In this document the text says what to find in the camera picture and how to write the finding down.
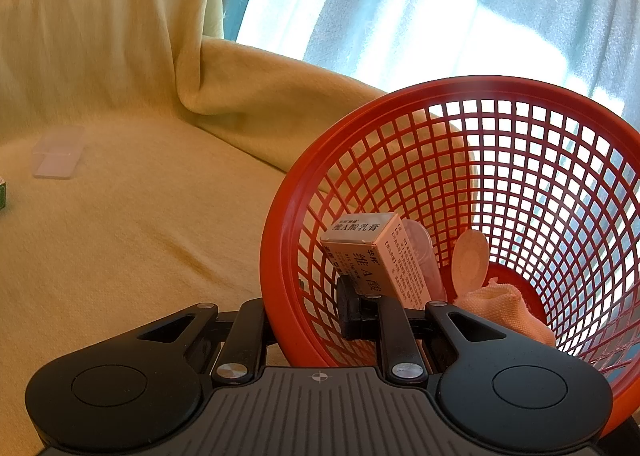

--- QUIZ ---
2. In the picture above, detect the pink towel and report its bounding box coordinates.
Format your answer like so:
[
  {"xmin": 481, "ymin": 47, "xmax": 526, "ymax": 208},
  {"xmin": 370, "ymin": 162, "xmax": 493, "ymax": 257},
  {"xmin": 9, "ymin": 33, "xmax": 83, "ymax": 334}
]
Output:
[{"xmin": 454, "ymin": 278, "xmax": 557, "ymax": 349}]

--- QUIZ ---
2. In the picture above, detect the wooden spoon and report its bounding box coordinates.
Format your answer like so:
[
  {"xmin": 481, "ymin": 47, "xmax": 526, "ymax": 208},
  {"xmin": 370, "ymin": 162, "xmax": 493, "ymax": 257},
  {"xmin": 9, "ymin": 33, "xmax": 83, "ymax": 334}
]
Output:
[{"xmin": 451, "ymin": 229, "xmax": 491, "ymax": 297}]

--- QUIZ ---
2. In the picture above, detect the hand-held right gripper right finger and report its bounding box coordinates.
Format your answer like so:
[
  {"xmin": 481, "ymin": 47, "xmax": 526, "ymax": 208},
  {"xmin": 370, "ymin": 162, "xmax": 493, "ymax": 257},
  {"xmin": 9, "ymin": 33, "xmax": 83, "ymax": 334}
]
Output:
[{"xmin": 334, "ymin": 276, "xmax": 509, "ymax": 383}]

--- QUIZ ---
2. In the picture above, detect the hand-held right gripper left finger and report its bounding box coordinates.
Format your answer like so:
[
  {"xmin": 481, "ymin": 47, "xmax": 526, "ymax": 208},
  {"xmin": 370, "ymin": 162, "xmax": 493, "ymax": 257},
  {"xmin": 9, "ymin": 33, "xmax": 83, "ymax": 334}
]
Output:
[{"xmin": 118, "ymin": 298, "xmax": 271, "ymax": 385}]

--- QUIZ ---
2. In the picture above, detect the red plastic mesh basket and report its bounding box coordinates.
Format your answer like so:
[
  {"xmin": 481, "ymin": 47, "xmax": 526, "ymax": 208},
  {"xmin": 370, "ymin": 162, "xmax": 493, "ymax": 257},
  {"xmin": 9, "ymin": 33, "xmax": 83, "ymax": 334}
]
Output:
[{"xmin": 260, "ymin": 80, "xmax": 640, "ymax": 440}]

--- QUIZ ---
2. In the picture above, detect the clear plastic box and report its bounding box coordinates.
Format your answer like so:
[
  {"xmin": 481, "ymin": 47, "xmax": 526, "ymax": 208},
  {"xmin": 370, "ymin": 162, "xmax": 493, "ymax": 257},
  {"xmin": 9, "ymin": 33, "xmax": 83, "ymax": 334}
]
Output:
[{"xmin": 32, "ymin": 126, "xmax": 87, "ymax": 181}]

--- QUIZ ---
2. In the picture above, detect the beige medicine box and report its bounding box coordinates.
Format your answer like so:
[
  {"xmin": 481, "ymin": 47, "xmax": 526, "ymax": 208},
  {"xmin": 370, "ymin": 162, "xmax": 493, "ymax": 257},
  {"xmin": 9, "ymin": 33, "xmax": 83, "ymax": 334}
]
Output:
[{"xmin": 320, "ymin": 212, "xmax": 432, "ymax": 311}]

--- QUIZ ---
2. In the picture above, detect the yellow blanket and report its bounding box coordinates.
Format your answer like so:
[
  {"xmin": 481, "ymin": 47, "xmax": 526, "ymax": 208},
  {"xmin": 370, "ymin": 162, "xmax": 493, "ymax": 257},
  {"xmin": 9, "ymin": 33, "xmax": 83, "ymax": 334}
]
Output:
[{"xmin": 0, "ymin": 0, "xmax": 478, "ymax": 442}]

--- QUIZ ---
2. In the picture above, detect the light blue curtain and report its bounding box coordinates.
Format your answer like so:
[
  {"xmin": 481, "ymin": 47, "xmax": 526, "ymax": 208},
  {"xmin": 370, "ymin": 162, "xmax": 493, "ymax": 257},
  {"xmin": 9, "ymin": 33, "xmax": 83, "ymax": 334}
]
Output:
[{"xmin": 234, "ymin": 0, "xmax": 640, "ymax": 367}]

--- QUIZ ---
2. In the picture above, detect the clear plastic container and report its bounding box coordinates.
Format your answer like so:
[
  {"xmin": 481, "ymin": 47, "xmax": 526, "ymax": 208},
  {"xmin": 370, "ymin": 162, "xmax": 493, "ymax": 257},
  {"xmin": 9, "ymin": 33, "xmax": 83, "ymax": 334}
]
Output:
[{"xmin": 399, "ymin": 218, "xmax": 447, "ymax": 303}]

